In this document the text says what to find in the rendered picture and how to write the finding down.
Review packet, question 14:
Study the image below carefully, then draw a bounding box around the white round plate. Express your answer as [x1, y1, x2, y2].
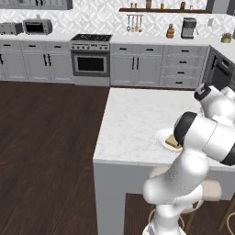
[153, 128, 185, 151]

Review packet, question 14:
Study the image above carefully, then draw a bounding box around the toasted bread slice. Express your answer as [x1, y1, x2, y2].
[164, 134, 184, 151]

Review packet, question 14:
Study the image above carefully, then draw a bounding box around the silver toaster oven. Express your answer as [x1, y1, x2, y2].
[22, 18, 53, 36]

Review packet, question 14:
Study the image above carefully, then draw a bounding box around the silver toaster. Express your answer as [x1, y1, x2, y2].
[0, 21, 24, 36]

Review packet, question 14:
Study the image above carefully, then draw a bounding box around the white kitchen island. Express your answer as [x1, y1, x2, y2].
[92, 86, 235, 235]

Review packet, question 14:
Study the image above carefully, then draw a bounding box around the stainless steel oven range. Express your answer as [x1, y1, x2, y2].
[70, 33, 113, 87]

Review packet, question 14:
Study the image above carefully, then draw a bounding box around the grey base cupboard run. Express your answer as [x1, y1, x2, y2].
[0, 39, 74, 84]
[109, 42, 211, 90]

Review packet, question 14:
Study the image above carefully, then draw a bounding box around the wooden knife block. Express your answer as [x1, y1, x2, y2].
[165, 23, 176, 39]

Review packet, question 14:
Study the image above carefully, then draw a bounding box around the black dishwasher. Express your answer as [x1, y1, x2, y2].
[202, 46, 235, 93]

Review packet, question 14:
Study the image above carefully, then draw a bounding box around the grey coffee machine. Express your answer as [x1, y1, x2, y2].
[180, 17, 199, 40]

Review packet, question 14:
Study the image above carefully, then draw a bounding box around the small potted plant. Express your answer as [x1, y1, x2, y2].
[220, 32, 233, 44]

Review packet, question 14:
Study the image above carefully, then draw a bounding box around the dark wooden wall shelf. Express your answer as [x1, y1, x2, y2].
[118, 7, 213, 15]

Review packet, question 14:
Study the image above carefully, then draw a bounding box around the grey wall cupboard run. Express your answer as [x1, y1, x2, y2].
[0, 0, 74, 11]

